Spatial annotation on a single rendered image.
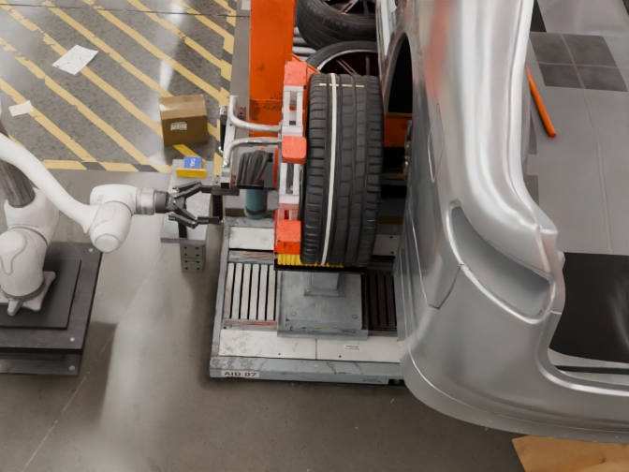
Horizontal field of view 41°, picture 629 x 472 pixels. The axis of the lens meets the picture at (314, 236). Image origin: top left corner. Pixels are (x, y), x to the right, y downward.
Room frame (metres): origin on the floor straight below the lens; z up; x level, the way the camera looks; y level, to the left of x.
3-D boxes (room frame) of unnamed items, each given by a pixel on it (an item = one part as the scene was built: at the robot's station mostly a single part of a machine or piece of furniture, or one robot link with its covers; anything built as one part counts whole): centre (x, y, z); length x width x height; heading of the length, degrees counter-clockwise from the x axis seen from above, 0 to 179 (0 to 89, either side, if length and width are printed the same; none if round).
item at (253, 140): (1.97, 0.23, 1.03); 0.19 x 0.18 x 0.11; 94
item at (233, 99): (2.17, 0.24, 1.03); 0.19 x 0.18 x 0.11; 94
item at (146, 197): (1.87, 0.56, 0.83); 0.09 x 0.06 x 0.09; 4
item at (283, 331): (2.15, -0.05, 0.13); 0.50 x 0.36 x 0.10; 4
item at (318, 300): (2.09, -0.06, 0.32); 0.40 x 0.30 x 0.28; 4
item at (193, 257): (2.28, 0.51, 0.21); 0.10 x 0.10 x 0.42; 4
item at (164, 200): (1.88, 0.49, 0.83); 0.09 x 0.08 x 0.07; 94
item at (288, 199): (2.08, 0.11, 0.85); 0.54 x 0.07 x 0.54; 4
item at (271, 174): (2.07, 0.18, 0.85); 0.21 x 0.14 x 0.14; 94
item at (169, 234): (2.25, 0.51, 0.44); 0.43 x 0.17 x 0.03; 4
